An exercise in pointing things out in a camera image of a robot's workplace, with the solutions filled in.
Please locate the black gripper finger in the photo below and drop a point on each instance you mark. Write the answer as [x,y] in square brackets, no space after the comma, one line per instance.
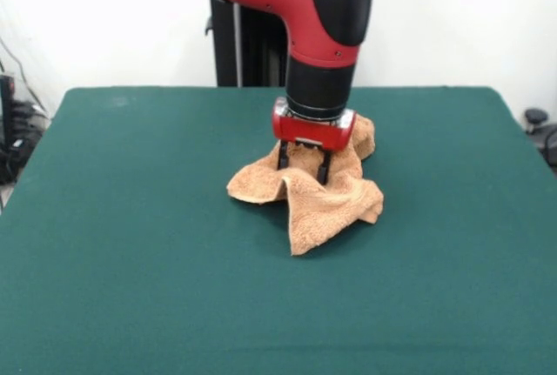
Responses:
[323,168]
[284,157]

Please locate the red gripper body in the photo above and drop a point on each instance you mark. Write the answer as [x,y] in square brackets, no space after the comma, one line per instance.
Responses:
[313,133]

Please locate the tan terry towel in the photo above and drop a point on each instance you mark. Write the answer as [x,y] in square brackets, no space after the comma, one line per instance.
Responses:
[322,209]

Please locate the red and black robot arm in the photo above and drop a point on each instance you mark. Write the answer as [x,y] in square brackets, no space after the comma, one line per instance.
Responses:
[304,14]

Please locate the dark green table cloth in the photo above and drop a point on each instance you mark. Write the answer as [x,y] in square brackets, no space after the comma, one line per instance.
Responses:
[130,305]

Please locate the black office chair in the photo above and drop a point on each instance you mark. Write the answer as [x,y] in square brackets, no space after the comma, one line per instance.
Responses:
[544,131]

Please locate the black equipment pile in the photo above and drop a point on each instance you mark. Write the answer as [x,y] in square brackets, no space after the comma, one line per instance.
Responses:
[22,131]

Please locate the black computer tower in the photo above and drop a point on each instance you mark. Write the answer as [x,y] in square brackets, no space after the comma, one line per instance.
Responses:
[6,105]

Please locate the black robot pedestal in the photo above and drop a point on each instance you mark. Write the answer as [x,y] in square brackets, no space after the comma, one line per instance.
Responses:
[261,53]

